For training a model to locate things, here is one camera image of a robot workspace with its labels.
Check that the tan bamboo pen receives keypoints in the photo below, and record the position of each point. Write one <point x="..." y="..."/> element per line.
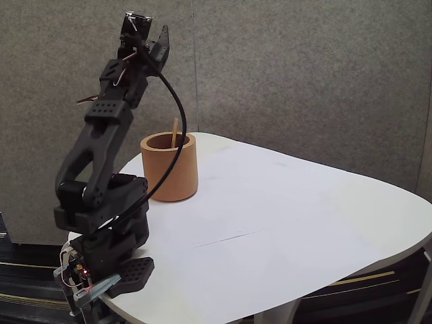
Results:
<point x="175" y="133"/>

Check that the brown cork pen holder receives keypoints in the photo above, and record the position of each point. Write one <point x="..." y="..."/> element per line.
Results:
<point x="184" y="182"/>

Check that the white paper sheet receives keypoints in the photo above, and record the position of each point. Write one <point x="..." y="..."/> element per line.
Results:
<point x="287" y="182"/>
<point x="253" y="280"/>

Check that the motor controller board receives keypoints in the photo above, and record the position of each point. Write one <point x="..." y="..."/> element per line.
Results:
<point x="79" y="266"/>

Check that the silver metal table clamp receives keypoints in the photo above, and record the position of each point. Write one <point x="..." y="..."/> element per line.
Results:
<point x="101" y="285"/>

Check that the white table leg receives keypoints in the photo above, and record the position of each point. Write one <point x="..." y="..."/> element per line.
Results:
<point x="270" y="315"/>
<point x="420" y="303"/>

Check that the bare camera circuit board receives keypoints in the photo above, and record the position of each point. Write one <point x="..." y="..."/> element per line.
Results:
<point x="138" y="25"/>

